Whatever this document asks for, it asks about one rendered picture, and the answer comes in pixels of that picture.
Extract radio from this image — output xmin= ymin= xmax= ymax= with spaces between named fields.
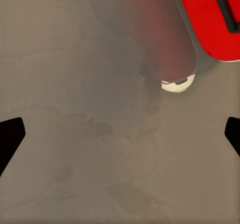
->
xmin=181 ymin=0 xmax=240 ymax=62

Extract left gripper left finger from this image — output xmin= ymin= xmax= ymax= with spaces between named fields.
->
xmin=0 ymin=117 xmax=26 ymax=176

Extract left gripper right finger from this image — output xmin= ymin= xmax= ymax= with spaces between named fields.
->
xmin=224 ymin=117 xmax=240 ymax=156

